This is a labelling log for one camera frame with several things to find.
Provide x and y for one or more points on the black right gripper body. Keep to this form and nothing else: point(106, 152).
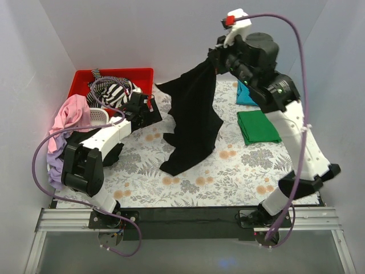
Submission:
point(218, 57)

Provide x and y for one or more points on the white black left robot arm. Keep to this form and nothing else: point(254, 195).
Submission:
point(83, 162)

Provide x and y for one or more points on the black shirt in basket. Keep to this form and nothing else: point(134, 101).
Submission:
point(111, 158)

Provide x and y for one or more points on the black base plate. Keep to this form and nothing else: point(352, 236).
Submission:
point(114, 219)
point(258, 218)

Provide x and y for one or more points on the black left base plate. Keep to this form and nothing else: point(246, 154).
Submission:
point(114, 219)

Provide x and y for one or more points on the floral patterned table mat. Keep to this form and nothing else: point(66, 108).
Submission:
point(235, 174)

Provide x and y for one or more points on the black white striped shirt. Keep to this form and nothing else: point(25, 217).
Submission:
point(115, 91)

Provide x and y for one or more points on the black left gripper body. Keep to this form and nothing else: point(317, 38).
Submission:
point(145, 107)

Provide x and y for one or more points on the folded green t shirt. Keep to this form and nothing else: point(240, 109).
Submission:
point(256, 128)

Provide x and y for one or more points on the lavender shirt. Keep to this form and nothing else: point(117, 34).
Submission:
point(56, 145)

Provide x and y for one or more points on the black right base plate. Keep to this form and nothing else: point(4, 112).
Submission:
point(258, 218)

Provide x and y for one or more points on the pink shirt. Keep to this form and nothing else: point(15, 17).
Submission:
point(74, 113)

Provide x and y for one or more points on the white plastic laundry basket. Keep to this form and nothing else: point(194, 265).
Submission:
point(98, 117)

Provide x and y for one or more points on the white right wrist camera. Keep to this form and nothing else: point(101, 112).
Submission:
point(238, 28)

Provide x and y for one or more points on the black floral print t shirt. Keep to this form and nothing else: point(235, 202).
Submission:
point(196, 122)

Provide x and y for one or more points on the red plastic bin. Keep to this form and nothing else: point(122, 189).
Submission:
point(84, 82)

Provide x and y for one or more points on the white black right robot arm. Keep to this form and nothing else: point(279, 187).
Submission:
point(252, 60)

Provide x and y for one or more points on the folded blue t shirt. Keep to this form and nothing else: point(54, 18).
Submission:
point(243, 95)

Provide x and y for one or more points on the aluminium frame rail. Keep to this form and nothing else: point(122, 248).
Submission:
point(81, 219)

